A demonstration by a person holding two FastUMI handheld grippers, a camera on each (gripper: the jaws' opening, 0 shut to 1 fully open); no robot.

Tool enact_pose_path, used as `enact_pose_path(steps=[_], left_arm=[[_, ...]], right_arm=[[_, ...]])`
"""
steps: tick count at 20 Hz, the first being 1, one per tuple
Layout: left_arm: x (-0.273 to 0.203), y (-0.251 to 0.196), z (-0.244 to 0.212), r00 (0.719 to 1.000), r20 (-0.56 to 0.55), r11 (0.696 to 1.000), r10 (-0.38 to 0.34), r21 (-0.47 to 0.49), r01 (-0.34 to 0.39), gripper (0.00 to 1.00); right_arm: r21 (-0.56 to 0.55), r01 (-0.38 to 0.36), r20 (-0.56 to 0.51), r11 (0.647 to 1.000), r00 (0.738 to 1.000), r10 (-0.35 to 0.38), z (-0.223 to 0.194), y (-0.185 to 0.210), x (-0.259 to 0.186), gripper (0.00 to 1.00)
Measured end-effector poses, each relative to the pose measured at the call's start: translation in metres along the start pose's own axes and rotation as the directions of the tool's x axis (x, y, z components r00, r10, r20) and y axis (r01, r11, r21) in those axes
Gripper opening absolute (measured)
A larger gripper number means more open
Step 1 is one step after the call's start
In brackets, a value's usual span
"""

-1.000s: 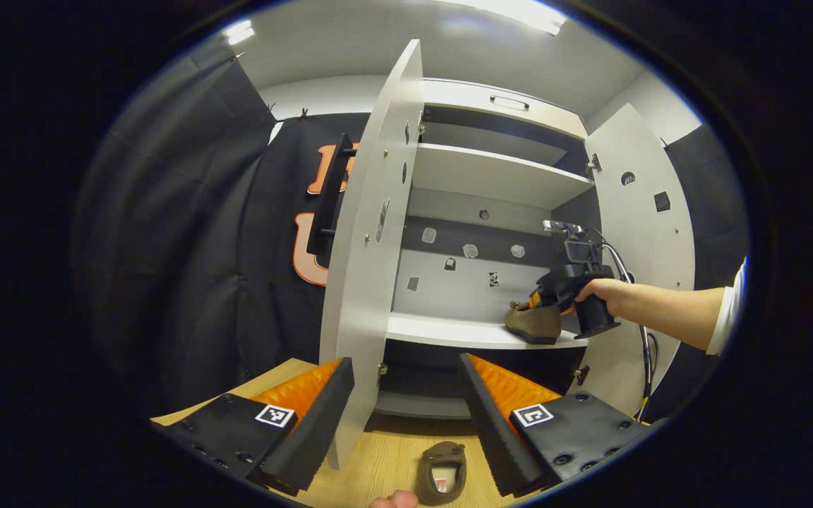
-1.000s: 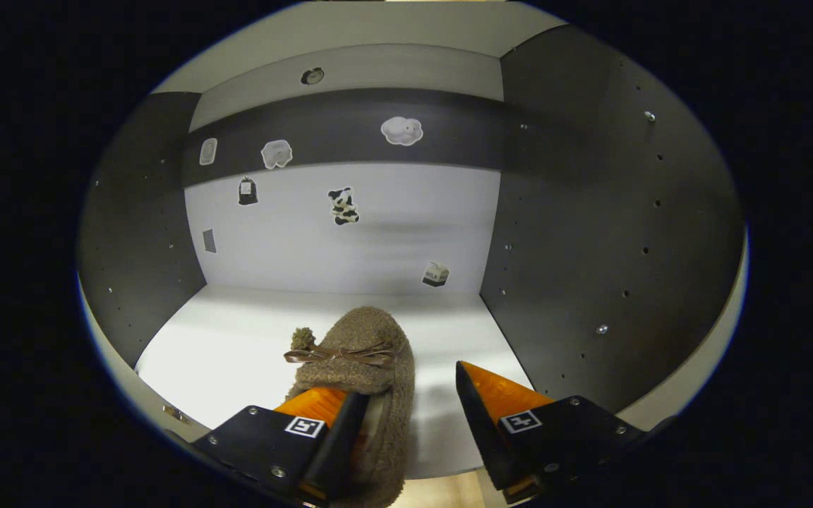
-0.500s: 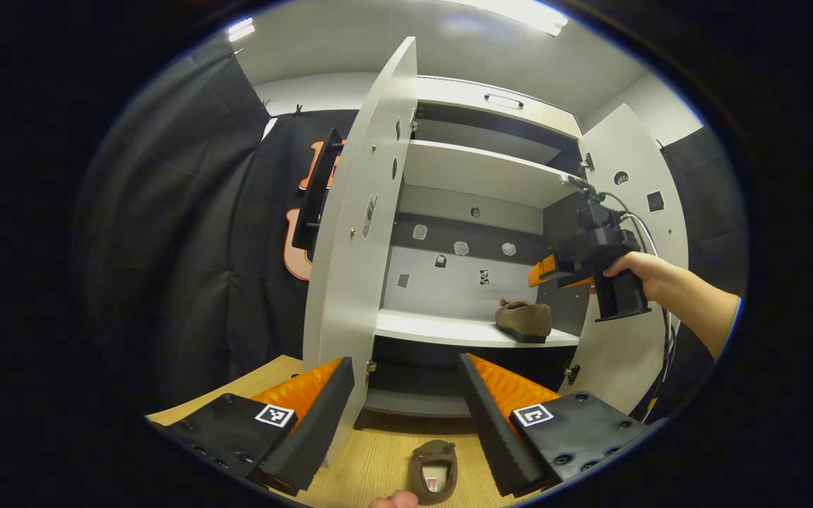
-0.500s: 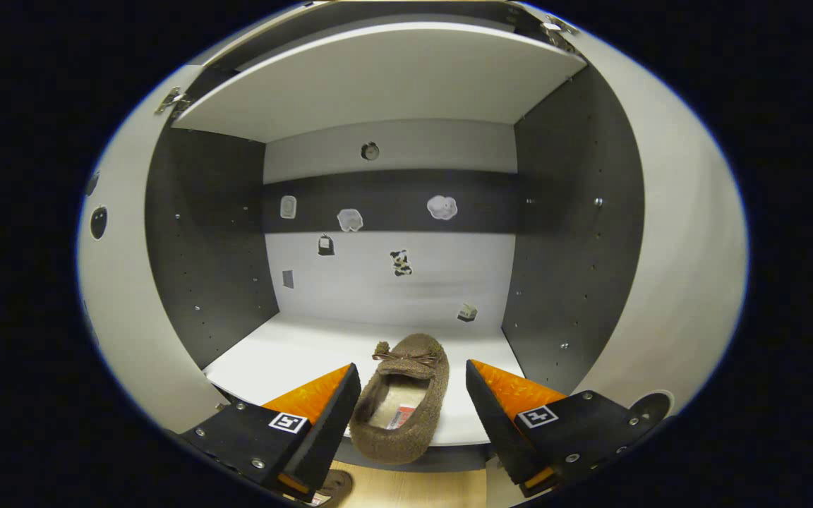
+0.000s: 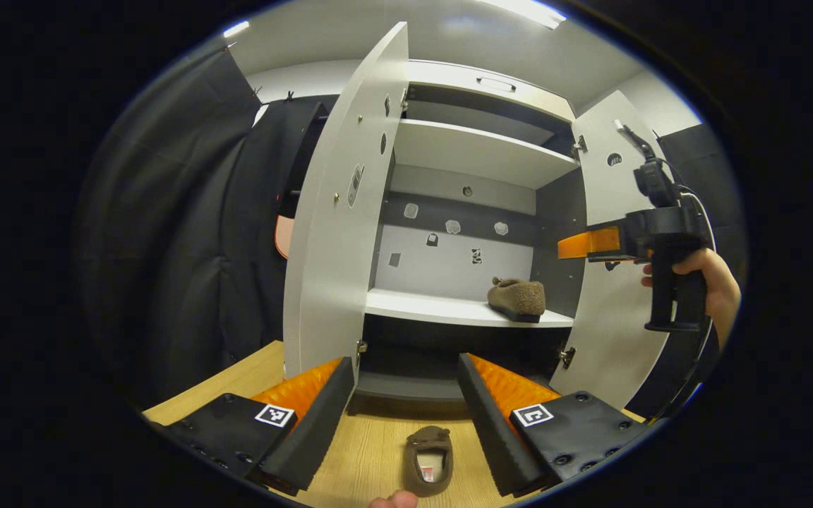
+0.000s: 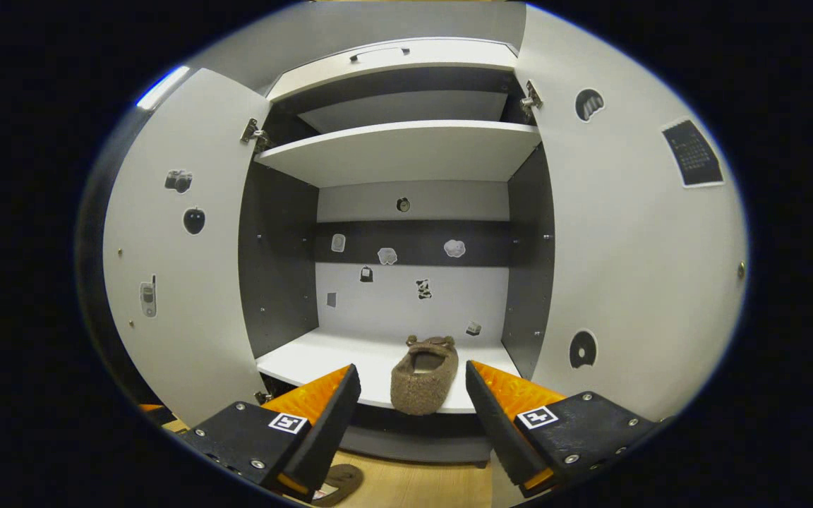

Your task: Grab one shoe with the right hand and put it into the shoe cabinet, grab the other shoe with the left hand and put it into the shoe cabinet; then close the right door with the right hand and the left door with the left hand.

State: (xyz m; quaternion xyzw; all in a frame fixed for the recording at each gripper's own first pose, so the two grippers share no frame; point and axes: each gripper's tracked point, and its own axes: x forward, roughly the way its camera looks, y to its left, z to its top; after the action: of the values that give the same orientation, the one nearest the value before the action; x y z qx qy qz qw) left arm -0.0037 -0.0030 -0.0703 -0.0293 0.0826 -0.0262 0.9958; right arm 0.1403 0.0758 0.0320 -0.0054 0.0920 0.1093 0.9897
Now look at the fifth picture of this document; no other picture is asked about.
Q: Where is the brown fuzzy shoe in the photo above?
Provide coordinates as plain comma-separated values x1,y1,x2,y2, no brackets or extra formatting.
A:
488,277,547,324
403,425,454,497

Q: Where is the white shoe cabinet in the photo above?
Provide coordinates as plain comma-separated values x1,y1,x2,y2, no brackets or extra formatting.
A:
357,59,587,403

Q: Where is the large ceiling light panel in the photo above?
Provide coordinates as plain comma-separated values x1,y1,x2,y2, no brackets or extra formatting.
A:
477,0,566,29

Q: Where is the white cabinet door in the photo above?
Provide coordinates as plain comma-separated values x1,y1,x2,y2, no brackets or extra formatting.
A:
283,21,409,382
550,90,689,417

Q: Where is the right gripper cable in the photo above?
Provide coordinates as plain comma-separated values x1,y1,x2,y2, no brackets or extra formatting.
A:
680,185,719,249

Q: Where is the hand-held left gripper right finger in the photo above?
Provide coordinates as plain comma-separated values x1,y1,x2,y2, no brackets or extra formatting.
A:
457,353,652,499

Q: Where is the black backdrop cloth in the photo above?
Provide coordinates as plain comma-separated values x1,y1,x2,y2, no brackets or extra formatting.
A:
75,46,340,410
657,123,746,283

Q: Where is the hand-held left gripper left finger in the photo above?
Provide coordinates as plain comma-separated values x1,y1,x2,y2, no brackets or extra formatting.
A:
147,356,356,497

